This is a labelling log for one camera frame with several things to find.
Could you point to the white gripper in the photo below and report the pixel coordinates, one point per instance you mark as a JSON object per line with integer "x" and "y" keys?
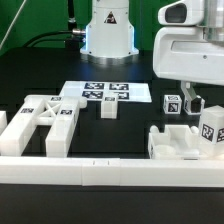
{"x": 190, "y": 46}

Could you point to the white chair seat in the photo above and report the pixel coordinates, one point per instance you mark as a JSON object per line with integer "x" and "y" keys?
{"x": 176, "y": 142}

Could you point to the white tagged cube right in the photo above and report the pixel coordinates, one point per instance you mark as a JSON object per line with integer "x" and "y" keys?
{"x": 187, "y": 107}

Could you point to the white tagged cube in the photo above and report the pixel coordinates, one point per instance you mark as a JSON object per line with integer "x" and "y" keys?
{"x": 172, "y": 104}
{"x": 187, "y": 107}

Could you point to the white tagged cube left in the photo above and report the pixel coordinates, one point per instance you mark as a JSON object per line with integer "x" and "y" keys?
{"x": 172, "y": 104}

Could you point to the white U-shaped fence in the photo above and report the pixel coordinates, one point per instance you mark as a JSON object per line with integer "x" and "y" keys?
{"x": 205, "y": 172}

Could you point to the black vertical pole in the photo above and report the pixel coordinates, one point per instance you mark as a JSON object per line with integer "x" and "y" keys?
{"x": 71, "y": 13}

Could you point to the white marker base plate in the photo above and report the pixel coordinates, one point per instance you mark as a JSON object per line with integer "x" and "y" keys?
{"x": 95, "y": 91}

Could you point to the white chair back frame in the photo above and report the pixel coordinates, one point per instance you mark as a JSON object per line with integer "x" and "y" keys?
{"x": 60, "y": 113}

